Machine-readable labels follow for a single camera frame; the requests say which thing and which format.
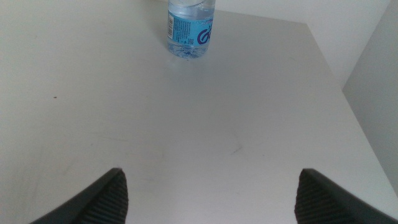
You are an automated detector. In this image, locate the clear water bottle blue cap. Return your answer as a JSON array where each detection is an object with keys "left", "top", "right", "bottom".
[{"left": 167, "top": 0, "right": 216, "bottom": 60}]

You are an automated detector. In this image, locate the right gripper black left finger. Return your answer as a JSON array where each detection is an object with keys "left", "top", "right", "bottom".
[{"left": 29, "top": 167, "right": 129, "bottom": 224}]

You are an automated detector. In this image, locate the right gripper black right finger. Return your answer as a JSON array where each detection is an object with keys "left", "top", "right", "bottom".
[{"left": 294, "top": 168, "right": 398, "bottom": 224}]

